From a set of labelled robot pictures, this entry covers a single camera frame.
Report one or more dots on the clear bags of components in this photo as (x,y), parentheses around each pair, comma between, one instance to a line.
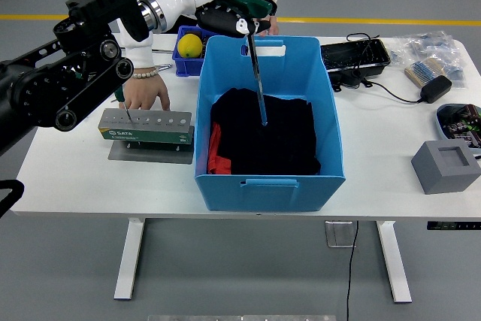
(432,46)

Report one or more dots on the black table control panel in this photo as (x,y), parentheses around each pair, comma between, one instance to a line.
(451,226)

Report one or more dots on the black power adapter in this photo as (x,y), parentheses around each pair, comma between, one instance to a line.
(436,89)

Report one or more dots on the person's right hand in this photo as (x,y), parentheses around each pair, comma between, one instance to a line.
(146,89)

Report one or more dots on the yellow lemon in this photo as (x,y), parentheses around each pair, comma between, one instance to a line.
(190,46)

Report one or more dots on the light blue tray of parts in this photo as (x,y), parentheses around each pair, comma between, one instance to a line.
(458,122)

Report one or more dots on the grey green hex key stand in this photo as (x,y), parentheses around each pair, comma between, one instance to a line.
(146,135)

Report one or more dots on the red cloth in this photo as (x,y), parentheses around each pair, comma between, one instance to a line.
(218,155)

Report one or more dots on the metal floor socket plate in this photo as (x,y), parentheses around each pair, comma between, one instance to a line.
(338,234)

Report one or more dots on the black plastic tray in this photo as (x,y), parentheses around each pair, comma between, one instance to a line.
(353,54)

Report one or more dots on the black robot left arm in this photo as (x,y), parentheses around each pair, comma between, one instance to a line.
(75,73)

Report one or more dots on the grey block with square recess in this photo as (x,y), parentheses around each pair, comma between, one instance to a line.
(436,174)

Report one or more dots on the black wristband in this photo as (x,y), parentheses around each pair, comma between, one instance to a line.
(271,7)

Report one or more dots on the black cloth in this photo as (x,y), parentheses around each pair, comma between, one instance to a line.
(285,137)

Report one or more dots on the white table leg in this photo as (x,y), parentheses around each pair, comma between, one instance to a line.
(392,261)
(127,261)

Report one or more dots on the person's left hand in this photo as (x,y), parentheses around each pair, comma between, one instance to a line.
(273,24)

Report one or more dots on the bundle of taped resistors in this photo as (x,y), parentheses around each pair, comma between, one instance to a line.
(422,71)

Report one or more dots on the small dark blue bin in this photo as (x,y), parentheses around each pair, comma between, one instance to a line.
(186,67)

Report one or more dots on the large blue storage box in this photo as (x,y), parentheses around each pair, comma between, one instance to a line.
(270,197)

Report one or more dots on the person's right forearm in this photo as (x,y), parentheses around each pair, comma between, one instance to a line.
(139,54)

